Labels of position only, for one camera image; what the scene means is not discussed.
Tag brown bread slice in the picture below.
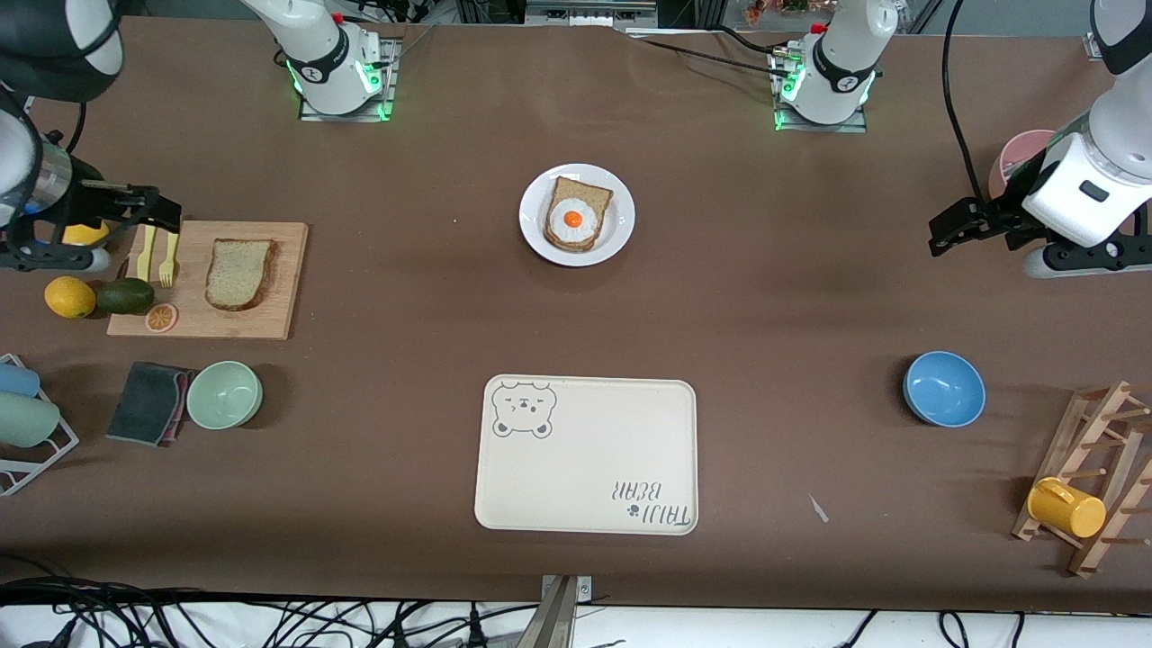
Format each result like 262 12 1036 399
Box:
543 176 615 253
204 238 279 312

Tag white round plate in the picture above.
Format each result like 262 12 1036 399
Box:
519 163 636 267

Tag fried egg toy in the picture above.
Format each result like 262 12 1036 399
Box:
550 198 599 242

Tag yellow plastic fork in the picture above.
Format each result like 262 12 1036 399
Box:
158 229 183 289

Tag pink bowl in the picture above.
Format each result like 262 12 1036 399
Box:
988 130 1061 203

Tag dark green avocado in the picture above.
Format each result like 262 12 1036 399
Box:
95 277 156 316

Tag wooden cutting board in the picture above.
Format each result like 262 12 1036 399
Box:
106 221 310 341

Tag blue bowl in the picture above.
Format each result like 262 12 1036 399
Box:
903 351 986 428

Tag pale green bowl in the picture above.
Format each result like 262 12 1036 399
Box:
186 361 264 430

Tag dark grey sponge cloth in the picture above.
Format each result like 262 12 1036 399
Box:
105 362 194 447

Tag light blue cup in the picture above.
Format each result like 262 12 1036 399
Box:
0 362 41 399

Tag pale green cup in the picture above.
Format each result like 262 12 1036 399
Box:
0 392 61 449

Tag wooden mug rack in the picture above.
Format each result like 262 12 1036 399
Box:
1011 381 1152 578

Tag yellow mug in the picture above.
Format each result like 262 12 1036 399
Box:
1027 477 1107 539

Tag cream bear print tray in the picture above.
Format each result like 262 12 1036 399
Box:
474 374 699 536

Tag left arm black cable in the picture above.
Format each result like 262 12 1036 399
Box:
940 0 991 206

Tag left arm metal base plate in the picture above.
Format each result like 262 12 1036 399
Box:
772 49 868 134

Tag white wire cup rack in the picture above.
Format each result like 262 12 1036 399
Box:
0 354 80 497

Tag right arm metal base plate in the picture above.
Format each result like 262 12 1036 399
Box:
300 36 399 122

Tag black table cable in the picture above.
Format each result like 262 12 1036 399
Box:
630 34 793 75

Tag black floor cable tangle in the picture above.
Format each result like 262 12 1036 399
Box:
0 576 541 648

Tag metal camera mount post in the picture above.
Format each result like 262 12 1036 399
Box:
517 574 593 648

